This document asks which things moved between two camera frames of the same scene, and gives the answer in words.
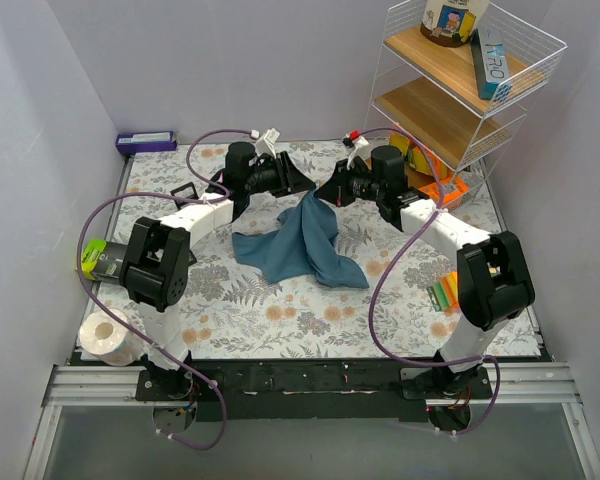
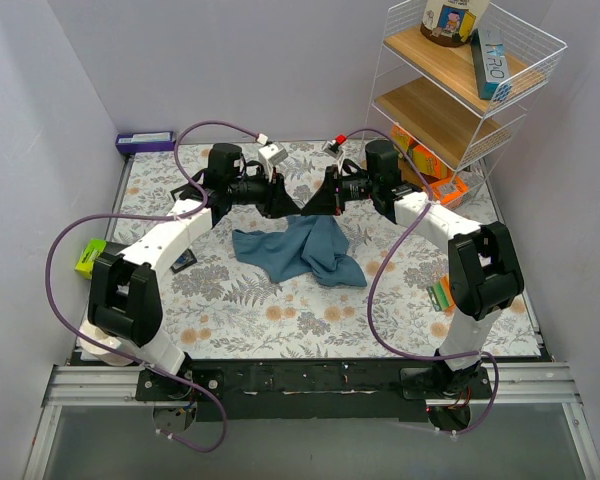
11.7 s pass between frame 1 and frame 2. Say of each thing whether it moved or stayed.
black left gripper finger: moved
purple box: stayed
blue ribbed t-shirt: stayed
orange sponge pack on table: stayed
